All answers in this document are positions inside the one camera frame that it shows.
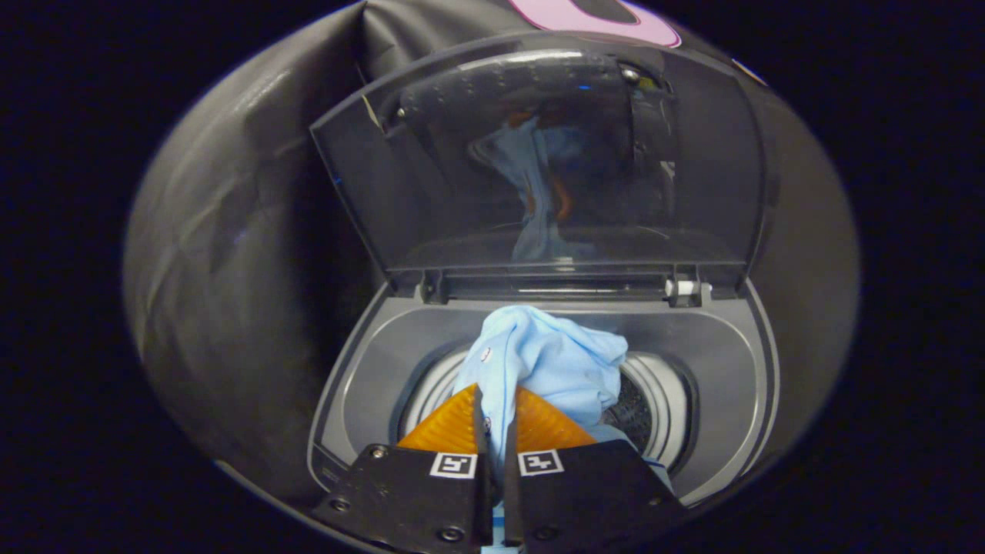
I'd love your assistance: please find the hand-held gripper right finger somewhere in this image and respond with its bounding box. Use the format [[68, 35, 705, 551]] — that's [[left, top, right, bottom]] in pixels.
[[504, 385, 690, 549]]

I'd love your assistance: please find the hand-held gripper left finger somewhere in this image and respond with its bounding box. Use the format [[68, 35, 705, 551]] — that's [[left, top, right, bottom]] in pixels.
[[312, 383, 493, 549]]

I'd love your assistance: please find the light blue shirt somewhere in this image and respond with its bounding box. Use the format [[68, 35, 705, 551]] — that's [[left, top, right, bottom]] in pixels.
[[452, 305, 676, 554]]

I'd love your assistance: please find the dark glass washing machine lid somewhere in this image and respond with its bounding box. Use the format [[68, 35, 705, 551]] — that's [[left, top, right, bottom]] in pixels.
[[309, 35, 770, 299]]

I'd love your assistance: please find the black backdrop cloth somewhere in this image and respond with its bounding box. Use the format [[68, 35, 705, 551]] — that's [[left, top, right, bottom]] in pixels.
[[123, 0, 861, 505]]

